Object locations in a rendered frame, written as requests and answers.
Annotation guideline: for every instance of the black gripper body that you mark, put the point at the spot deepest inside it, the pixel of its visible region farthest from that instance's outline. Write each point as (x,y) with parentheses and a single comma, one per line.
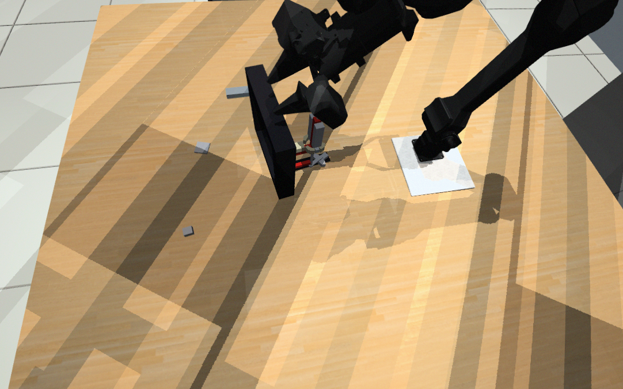
(323,100)

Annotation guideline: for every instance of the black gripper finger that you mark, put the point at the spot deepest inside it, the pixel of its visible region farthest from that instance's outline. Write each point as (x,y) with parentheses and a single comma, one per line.
(288,64)
(296,103)

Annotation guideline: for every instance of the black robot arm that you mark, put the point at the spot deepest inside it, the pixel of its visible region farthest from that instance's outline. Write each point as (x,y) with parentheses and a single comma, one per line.
(553,24)

